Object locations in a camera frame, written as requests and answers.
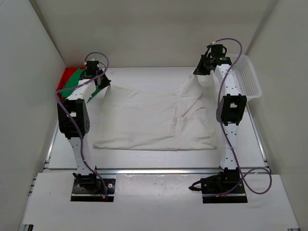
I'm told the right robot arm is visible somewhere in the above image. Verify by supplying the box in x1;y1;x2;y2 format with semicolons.
194;51;247;193

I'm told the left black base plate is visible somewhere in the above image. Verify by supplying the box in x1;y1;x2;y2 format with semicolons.
70;178;116;202

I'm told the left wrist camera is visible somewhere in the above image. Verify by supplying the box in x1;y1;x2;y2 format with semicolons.
85;60;101;76

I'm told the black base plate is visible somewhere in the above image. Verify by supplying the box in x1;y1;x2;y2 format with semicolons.
70;178;116;202
188;174;248;204

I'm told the white t-shirt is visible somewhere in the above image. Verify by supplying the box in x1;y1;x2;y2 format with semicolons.
93;75;217;151

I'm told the red t-shirt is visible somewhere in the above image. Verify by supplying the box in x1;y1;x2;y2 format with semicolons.
56;66;86;90

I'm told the white plastic basket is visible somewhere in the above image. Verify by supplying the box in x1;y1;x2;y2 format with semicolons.
231;55;262;101

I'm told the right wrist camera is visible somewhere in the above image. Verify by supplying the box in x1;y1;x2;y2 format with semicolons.
210;44;227;58

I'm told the green t-shirt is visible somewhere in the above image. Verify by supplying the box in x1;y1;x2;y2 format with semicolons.
57;66;101;100

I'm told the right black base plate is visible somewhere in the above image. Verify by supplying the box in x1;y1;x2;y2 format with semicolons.
188;174;248;204

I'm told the aluminium rail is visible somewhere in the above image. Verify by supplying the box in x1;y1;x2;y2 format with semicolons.
98;168;219;175

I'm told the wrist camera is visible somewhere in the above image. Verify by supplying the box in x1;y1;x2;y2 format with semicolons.
210;44;227;58
85;60;101;76

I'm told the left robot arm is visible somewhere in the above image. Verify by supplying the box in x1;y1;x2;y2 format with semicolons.
56;67;111;193

